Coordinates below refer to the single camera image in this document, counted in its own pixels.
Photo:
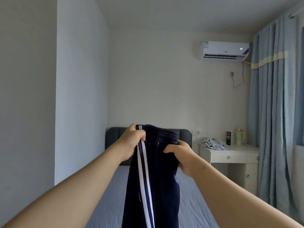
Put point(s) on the white bedside desk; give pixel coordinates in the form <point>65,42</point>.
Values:
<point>235,161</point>

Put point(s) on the person's right forearm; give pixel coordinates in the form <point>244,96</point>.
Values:
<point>234,199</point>

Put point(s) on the black cylindrical bottle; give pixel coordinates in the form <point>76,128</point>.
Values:
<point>228,138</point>

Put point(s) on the person's right thumb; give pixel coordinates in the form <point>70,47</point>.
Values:
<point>171,148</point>

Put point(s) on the person's left thumb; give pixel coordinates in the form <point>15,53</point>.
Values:
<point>134,127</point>

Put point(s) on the person's left hand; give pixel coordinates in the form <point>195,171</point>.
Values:
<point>130,141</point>

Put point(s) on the person's left forearm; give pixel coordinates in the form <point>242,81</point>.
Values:
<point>64,192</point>

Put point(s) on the pale green thermos jug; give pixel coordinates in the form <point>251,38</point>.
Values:
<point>239,137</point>

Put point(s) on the crumpled grey cloth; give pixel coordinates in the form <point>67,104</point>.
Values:
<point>213,143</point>

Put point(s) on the light blue curtain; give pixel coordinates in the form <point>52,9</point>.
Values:
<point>276,111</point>

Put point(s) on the navy white-striped track pants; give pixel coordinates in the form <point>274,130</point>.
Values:
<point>152,178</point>

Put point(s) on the white wall air conditioner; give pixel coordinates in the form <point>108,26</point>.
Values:
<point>224,50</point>

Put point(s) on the person's right hand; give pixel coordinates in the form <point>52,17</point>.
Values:
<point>185,157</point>

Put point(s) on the grey upholstered bed headboard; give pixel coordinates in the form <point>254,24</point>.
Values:
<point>111,142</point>

